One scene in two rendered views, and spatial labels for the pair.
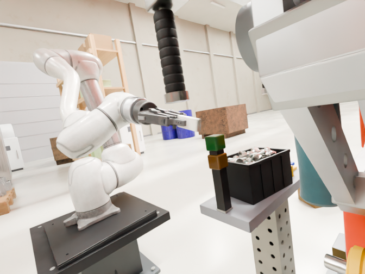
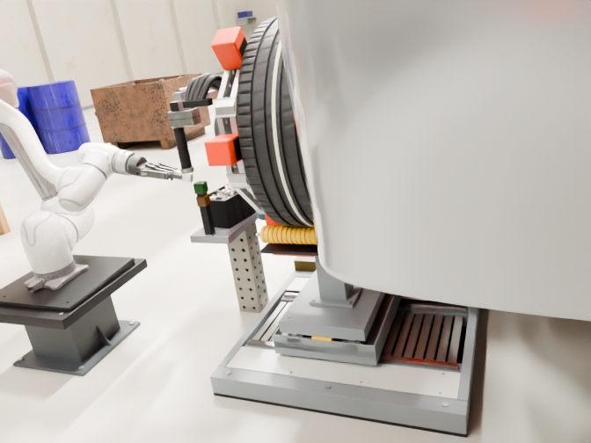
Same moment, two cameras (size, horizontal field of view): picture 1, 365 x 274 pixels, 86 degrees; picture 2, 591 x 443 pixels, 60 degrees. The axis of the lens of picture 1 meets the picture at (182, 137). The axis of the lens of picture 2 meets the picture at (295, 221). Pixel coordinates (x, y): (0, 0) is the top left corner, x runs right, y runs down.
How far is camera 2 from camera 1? 1.40 m
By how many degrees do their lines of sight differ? 30
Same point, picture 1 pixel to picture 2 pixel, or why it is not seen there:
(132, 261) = (109, 317)
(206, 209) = (195, 237)
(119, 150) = not seen: hidden behind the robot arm
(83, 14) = not seen: outside the picture
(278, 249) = (250, 263)
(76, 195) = (43, 254)
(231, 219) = (216, 238)
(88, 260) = (90, 303)
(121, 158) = not seen: hidden behind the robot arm
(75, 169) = (38, 226)
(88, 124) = (89, 180)
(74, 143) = (82, 198)
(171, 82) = (186, 163)
